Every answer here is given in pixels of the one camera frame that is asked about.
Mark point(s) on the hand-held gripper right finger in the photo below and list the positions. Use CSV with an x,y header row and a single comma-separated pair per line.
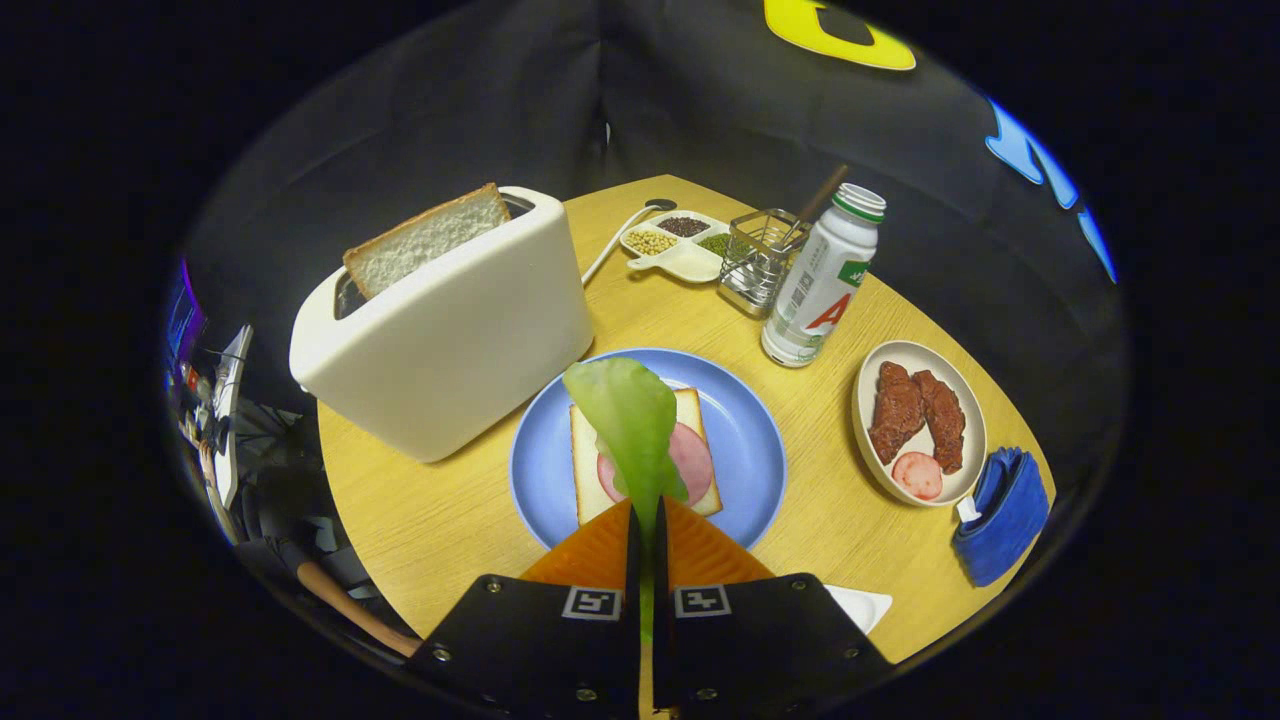
x,y
662,585

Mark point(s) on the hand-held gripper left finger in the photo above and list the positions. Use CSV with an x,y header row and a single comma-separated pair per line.
x,y
633,580

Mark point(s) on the green lettuce leaf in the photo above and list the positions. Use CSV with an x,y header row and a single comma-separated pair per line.
x,y
630,420

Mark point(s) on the toasted bread slice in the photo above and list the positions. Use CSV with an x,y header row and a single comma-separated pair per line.
x,y
420,245

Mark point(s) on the white bread slice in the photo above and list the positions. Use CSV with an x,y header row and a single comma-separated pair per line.
x,y
588,480

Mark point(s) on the large pink ham slice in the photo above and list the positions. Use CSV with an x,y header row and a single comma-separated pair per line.
x,y
697,460

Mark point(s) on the blue round plate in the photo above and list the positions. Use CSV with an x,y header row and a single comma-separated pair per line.
x,y
745,440

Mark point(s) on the white square plate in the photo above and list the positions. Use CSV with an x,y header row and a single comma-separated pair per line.
x,y
860,605

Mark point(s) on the small pink ham slice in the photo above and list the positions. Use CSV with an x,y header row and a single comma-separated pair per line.
x,y
917,476

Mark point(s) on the brown meat piece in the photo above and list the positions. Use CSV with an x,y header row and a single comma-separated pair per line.
x,y
895,415
945,420

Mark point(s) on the white toaster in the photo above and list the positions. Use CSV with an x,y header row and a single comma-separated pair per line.
x,y
450,340

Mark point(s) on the white divided seed dish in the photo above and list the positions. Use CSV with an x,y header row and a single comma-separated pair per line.
x,y
690,262

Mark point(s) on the white drink bottle green cap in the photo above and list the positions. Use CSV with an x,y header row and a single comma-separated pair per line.
x,y
815,290

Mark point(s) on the beige round plate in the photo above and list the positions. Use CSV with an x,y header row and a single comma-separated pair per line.
x,y
925,357

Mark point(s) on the blue folded towel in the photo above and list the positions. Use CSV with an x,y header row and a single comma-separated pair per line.
x,y
1010,520

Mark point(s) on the brown chopstick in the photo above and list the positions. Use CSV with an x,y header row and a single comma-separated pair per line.
x,y
822,195

